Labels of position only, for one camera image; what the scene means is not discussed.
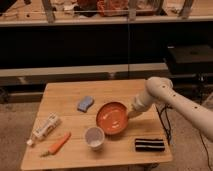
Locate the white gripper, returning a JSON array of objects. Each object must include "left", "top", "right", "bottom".
[{"left": 127, "top": 104, "right": 146, "bottom": 118}]

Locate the orange ceramic bowl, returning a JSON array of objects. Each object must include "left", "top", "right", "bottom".
[{"left": 96, "top": 102, "right": 128, "bottom": 135}]

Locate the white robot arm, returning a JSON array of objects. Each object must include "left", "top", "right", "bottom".
[{"left": 127, "top": 77, "right": 213, "bottom": 142}]

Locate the black white striped block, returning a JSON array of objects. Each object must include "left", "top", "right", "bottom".
[{"left": 135, "top": 138, "right": 165, "bottom": 152}]

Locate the white paper cup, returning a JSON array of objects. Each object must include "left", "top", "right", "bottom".
[{"left": 85, "top": 127, "right": 105, "bottom": 150}]

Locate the blue sponge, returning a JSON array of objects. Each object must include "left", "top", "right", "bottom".
[{"left": 77, "top": 96, "right": 94, "bottom": 113}]

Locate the wooden table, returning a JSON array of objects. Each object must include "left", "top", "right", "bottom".
[{"left": 20, "top": 78, "right": 174, "bottom": 171}]

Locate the black box on shelf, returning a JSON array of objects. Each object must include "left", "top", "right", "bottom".
[{"left": 165, "top": 45, "right": 213, "bottom": 74}]

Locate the white toothpaste tube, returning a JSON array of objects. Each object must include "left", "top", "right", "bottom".
[{"left": 26, "top": 114, "right": 61, "bottom": 147}]

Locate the orange carrot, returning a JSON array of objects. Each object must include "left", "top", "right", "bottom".
[{"left": 41, "top": 132, "right": 71, "bottom": 157}]

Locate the black cable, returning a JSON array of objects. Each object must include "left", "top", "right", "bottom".
[{"left": 155, "top": 103, "right": 213, "bottom": 171}]

